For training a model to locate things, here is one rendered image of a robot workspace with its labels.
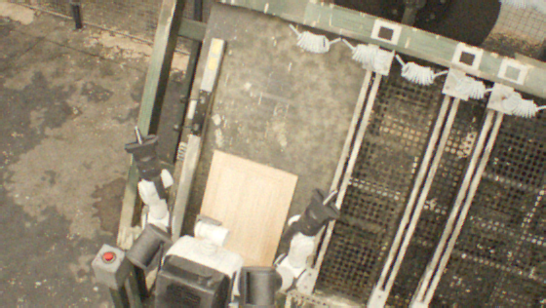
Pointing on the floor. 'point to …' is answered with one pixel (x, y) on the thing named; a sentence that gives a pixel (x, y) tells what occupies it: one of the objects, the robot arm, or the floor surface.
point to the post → (120, 297)
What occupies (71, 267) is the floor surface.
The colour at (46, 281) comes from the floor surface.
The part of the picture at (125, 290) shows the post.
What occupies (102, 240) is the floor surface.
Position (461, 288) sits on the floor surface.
